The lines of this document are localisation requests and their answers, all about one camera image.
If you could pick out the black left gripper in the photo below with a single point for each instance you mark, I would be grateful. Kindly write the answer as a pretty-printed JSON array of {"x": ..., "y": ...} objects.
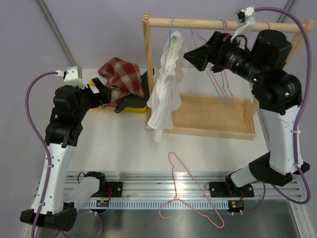
[{"x": 103, "y": 97}]

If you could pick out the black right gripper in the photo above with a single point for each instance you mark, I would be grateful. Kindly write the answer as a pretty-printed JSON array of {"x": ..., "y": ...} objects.
[{"x": 220, "y": 45}]

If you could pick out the red plaid skirt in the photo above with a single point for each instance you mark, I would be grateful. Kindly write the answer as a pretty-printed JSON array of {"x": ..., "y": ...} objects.
[{"x": 123, "y": 78}]

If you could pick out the grey polka dot skirt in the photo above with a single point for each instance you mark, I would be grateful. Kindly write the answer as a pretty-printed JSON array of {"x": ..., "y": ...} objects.
[{"x": 132, "y": 101}]

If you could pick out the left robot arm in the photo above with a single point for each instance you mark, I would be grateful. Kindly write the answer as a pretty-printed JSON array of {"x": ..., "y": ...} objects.
[{"x": 51, "y": 209}]

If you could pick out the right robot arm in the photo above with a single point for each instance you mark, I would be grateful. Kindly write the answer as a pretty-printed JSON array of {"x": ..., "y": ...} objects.
[{"x": 278, "y": 93}]

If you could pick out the white ruffled skirt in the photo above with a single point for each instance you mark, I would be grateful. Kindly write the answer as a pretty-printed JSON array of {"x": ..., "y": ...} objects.
[{"x": 165, "y": 97}]

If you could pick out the wooden clothes rack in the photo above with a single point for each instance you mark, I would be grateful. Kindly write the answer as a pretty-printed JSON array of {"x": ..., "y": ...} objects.
[{"x": 203, "y": 115}]

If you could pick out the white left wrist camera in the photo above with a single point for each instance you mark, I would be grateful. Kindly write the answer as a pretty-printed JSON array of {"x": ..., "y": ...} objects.
[{"x": 71, "y": 77}]

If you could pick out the aluminium frame post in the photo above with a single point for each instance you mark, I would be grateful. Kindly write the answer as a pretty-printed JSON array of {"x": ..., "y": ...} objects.
[
  {"x": 287, "y": 7},
  {"x": 57, "y": 33}
]

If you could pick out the aluminium mounting rail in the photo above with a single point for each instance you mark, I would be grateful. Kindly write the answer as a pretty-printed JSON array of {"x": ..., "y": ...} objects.
[{"x": 262, "y": 207}]

